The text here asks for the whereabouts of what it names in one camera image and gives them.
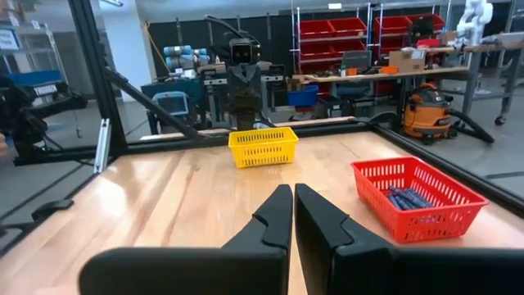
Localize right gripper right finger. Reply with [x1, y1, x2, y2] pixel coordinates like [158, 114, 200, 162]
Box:
[294, 183, 524, 295]

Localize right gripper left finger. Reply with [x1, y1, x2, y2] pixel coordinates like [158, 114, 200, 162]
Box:
[77, 183, 294, 295]

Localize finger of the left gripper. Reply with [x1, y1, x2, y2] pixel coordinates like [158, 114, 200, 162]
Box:
[244, 90, 261, 119]
[228, 90, 246, 119]

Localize yellow plastic basket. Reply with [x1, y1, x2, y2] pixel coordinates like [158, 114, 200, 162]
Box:
[227, 125, 300, 170]

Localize blue plastic bin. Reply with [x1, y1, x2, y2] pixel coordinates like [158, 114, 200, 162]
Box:
[287, 84, 320, 109]

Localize blue equipment cart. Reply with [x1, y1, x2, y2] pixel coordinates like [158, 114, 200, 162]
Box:
[140, 77, 208, 126]

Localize red plastic basket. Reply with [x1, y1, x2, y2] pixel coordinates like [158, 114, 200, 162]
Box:
[350, 155, 490, 244]

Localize red bin storage rack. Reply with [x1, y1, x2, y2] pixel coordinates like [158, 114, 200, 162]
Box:
[291, 2, 448, 98]

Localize wooden workbench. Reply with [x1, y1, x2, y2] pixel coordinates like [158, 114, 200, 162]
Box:
[291, 65, 472, 110]

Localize white square pillar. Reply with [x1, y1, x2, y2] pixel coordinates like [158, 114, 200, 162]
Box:
[99, 0, 156, 103]

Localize brown cardboard box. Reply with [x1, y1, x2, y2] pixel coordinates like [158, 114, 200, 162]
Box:
[387, 48, 427, 75]

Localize orange shop vacuum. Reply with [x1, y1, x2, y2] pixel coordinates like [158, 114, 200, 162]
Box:
[402, 81, 497, 146]

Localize blue storage bin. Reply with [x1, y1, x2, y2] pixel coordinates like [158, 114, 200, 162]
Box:
[4, 69, 63, 88]

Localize grey wheeled table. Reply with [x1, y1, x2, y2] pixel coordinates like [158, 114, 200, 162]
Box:
[461, 31, 524, 127]

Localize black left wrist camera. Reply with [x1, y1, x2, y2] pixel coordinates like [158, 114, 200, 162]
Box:
[228, 38, 263, 66]

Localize black partition wall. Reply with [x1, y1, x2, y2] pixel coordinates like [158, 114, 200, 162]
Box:
[147, 14, 296, 83]

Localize silver aluminium bracket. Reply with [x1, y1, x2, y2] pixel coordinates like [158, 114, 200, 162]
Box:
[93, 117, 113, 175]

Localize black aluminium table frame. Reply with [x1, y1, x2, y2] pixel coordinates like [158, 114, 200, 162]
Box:
[0, 0, 524, 257]

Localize white wall sign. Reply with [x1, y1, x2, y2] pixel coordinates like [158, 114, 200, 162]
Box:
[0, 28, 20, 52]

